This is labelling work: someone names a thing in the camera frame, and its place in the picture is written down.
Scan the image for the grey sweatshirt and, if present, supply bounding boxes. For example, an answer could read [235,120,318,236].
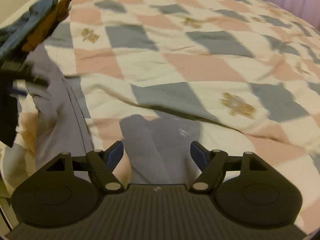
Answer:
[24,43,202,185]

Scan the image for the black garment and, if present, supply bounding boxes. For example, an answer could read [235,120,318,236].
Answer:
[1,77,18,147]

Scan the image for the blue denim jeans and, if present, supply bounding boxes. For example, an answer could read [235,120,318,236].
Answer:
[1,0,58,59]

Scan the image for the brown garment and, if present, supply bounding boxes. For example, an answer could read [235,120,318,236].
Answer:
[21,0,72,53]

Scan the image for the checkered pastel quilt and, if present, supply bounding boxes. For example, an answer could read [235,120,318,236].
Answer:
[1,0,319,233]

